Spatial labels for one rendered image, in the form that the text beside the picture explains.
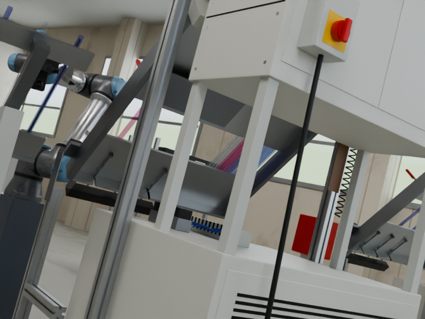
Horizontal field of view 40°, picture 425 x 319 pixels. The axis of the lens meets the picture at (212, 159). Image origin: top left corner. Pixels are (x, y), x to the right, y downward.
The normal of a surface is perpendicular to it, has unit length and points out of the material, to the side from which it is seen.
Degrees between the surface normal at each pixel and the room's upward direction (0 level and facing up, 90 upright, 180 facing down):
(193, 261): 90
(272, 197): 90
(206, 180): 136
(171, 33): 90
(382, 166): 90
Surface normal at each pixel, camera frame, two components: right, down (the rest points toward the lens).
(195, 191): 0.22, 0.74
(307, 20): -0.78, -0.26
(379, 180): -0.64, -0.23
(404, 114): 0.57, 0.07
